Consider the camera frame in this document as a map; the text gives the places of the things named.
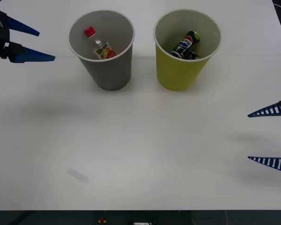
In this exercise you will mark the black drink can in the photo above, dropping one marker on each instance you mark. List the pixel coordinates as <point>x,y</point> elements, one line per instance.
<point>185,44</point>

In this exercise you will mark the clear bottle with red cap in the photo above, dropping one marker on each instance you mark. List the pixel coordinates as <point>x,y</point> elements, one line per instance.
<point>100,45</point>

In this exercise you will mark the grey plastic waste bin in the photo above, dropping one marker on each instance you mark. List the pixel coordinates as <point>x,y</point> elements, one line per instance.
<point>107,75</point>

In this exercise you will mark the yellow-green plastic waste bin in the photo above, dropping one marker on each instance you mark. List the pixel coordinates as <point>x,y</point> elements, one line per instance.
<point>178,75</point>

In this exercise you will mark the red button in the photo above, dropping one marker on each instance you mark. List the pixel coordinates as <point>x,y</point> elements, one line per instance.
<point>102,220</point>

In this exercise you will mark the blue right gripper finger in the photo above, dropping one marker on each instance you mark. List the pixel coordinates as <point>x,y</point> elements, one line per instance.
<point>277,162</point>
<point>276,109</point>

